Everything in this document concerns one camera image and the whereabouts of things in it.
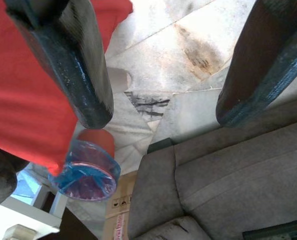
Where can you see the black power strip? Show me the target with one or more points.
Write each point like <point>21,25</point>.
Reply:
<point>276,232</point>

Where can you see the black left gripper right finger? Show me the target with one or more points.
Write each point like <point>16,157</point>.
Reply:
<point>263,57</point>

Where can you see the small white box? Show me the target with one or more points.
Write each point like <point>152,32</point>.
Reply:
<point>19,233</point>

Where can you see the tall cardboard box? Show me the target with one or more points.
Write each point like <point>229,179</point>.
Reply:
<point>118,200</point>

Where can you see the red pillow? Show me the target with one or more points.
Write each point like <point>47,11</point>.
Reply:
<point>26,100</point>

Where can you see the red bin blue liner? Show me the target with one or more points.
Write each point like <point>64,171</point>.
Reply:
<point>88,175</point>

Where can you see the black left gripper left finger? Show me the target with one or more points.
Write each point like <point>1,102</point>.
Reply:
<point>71,62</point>

